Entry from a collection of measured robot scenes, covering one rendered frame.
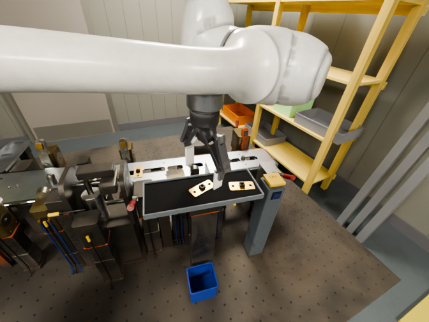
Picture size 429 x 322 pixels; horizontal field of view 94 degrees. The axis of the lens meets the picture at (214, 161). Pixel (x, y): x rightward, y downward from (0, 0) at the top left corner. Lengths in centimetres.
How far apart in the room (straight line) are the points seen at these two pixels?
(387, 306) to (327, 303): 110
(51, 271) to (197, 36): 107
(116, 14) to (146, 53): 302
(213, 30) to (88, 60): 23
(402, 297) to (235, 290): 155
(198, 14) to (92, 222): 62
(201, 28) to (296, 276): 100
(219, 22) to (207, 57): 18
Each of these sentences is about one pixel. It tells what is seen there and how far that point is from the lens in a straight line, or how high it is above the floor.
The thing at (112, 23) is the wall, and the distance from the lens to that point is 326.
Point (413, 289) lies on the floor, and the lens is 238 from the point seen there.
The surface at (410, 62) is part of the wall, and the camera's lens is 246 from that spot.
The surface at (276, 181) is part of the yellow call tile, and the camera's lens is 73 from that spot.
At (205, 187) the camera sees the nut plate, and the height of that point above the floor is 116.
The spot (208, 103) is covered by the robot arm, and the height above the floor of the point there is 146.
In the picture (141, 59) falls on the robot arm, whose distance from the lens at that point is 24.
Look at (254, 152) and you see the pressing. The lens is 115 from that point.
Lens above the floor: 162
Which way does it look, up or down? 36 degrees down
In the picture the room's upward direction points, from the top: 4 degrees clockwise
